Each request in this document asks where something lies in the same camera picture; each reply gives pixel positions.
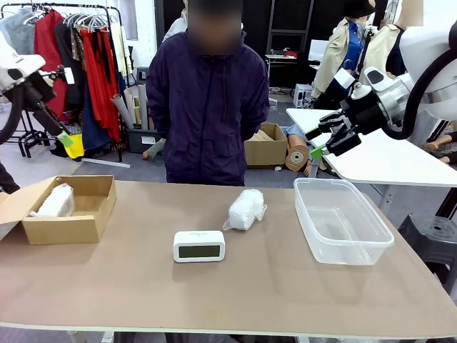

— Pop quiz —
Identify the grey fluffy garment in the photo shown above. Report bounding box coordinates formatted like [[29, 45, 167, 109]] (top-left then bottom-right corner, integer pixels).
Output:
[[0, 9, 36, 56]]

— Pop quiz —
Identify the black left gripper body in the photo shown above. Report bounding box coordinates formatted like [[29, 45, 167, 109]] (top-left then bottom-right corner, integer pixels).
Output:
[[21, 71, 57, 105]]

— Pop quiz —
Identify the kraft paper roll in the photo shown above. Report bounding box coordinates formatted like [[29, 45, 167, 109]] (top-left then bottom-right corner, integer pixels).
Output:
[[284, 134, 311, 174]]

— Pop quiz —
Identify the mannequin beige coat blue shirt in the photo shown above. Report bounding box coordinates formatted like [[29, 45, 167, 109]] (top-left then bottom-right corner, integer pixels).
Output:
[[311, 0, 372, 104]]

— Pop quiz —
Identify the open cardboard box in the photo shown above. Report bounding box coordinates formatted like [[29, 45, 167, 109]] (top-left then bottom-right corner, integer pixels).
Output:
[[243, 122, 289, 169]]

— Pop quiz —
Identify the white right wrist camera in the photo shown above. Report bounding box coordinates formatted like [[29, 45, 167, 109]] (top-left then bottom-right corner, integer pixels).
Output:
[[333, 67, 358, 89]]

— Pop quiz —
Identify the red jacket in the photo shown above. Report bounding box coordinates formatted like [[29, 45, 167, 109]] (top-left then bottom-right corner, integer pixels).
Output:
[[34, 9, 69, 122]]

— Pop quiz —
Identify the white cube shelf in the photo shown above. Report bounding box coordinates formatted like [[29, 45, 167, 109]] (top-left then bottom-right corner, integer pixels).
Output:
[[293, 84, 315, 108]]

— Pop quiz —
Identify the cream garment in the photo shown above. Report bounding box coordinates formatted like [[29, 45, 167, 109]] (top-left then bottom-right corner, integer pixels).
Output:
[[109, 23, 133, 86]]

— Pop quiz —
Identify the navy garment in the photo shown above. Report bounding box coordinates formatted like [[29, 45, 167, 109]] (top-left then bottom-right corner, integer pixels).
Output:
[[81, 89, 111, 149]]

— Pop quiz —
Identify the clear plastic container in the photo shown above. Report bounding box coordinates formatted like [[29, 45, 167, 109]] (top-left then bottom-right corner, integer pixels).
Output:
[[293, 177, 396, 266]]

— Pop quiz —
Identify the clear plastic bag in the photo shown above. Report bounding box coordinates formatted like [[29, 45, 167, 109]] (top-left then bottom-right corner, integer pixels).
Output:
[[223, 189, 268, 232]]

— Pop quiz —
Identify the bubble-wrapped clock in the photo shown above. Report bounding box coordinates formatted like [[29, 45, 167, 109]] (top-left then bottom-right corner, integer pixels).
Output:
[[29, 183, 75, 218]]

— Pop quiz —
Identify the white digital alarm clock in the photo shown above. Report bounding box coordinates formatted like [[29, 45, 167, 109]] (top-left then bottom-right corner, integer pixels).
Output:
[[173, 230, 226, 264]]

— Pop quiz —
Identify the person in purple jacket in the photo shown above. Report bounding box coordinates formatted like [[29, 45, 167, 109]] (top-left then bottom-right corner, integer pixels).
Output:
[[146, 0, 271, 187]]

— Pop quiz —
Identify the black clothes rack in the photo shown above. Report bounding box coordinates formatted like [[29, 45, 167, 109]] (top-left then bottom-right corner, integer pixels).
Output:
[[0, 3, 124, 164]]

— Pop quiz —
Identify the yellow bag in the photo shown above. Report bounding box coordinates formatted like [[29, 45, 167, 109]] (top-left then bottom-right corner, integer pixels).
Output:
[[65, 134, 86, 160]]

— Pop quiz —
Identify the black tripod pole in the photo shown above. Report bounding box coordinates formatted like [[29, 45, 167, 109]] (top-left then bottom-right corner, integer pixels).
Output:
[[355, 24, 378, 86]]

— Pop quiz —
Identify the grey storage bin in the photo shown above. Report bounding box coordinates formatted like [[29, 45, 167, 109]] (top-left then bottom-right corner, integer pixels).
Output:
[[126, 126, 167, 154]]

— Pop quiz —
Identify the tall grey cardboard tube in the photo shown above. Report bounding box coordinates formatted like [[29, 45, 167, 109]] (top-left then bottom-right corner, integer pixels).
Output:
[[138, 84, 149, 131]]

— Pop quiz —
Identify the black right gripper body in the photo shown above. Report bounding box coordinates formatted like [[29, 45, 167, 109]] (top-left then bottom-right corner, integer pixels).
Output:
[[340, 94, 391, 136]]

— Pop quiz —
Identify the white monitor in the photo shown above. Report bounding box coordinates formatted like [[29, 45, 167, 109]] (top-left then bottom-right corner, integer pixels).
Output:
[[307, 39, 331, 62]]

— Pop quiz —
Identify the white table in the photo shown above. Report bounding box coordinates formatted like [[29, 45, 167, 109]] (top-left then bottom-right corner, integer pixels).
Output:
[[285, 106, 457, 215]]

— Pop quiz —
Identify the brown cardboard box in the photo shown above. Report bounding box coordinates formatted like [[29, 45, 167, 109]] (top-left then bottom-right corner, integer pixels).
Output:
[[0, 174, 118, 246]]

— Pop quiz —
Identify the child mannequin in grey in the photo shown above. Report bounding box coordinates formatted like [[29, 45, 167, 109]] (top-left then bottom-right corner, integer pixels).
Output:
[[142, 137, 168, 161]]

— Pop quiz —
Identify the black plastic stool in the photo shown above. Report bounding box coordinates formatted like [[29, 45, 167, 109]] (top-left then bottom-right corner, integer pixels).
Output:
[[398, 213, 457, 287]]

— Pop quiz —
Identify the beige cardboard tube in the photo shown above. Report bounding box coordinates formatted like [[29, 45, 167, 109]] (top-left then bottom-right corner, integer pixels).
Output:
[[124, 88, 137, 124]]

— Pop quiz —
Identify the mannequin cream coat navy shirt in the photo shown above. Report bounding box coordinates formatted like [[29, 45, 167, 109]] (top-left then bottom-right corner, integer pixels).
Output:
[[363, 0, 408, 78]]

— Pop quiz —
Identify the black garment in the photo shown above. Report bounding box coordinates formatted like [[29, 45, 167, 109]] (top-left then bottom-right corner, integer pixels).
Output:
[[55, 21, 86, 106]]

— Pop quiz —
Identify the black left arm hose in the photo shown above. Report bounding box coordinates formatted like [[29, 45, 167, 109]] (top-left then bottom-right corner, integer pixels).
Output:
[[0, 81, 28, 144]]

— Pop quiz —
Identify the white metal strip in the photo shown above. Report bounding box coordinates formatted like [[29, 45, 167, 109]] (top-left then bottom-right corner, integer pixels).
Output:
[[81, 156, 131, 169]]

